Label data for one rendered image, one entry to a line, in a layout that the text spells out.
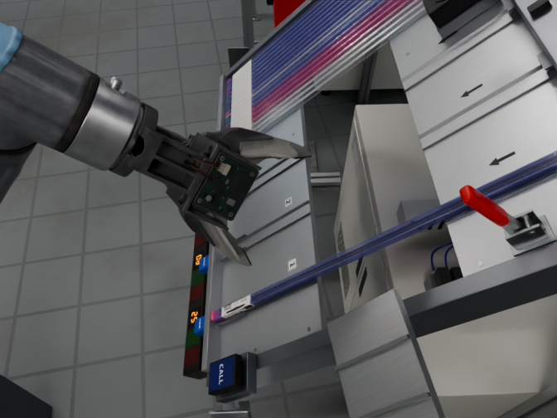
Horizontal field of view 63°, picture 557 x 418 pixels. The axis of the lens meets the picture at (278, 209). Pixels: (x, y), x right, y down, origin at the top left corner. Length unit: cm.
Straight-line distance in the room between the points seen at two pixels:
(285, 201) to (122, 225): 113
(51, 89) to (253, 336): 41
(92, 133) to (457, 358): 67
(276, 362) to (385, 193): 52
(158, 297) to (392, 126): 92
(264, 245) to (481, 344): 41
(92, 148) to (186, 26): 230
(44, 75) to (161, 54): 211
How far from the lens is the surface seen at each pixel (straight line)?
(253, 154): 48
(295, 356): 57
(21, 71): 40
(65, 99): 40
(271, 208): 72
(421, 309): 49
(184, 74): 234
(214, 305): 72
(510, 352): 89
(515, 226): 45
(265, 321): 64
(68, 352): 159
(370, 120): 114
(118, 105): 41
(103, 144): 41
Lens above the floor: 138
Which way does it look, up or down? 53 degrees down
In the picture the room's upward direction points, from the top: straight up
